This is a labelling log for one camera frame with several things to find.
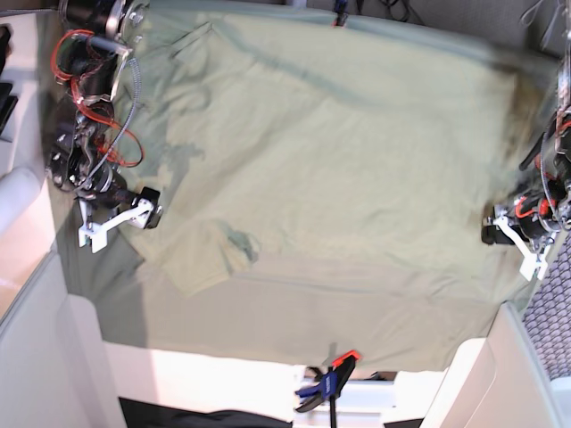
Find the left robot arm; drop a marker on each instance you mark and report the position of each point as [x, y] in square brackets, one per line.
[546, 167]

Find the black cloth under table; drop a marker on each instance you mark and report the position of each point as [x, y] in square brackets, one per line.
[141, 414]

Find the light green T-shirt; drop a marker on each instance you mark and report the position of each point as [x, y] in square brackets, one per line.
[300, 141]

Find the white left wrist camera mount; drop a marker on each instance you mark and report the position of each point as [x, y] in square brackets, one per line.
[534, 264]

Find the pale green table cloth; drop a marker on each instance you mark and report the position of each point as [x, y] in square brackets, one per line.
[286, 310]

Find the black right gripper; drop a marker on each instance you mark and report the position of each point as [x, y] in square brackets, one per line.
[107, 189]

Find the white cylindrical tube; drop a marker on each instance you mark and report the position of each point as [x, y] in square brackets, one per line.
[19, 189]

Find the black tablet device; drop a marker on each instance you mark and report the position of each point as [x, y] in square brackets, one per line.
[7, 99]

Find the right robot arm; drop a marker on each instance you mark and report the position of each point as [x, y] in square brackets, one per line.
[95, 64]

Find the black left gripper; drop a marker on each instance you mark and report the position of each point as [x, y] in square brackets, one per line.
[530, 215]

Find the black mesh fabric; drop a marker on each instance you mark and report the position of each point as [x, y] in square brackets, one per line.
[547, 317]

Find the orange black clamp top middle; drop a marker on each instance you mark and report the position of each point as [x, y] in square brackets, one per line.
[340, 9]

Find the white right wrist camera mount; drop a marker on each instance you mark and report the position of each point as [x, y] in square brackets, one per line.
[95, 235]

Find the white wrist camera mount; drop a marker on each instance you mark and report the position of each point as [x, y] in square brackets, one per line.
[534, 264]
[95, 235]

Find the blue orange bar clamp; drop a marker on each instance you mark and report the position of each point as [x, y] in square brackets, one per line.
[328, 386]

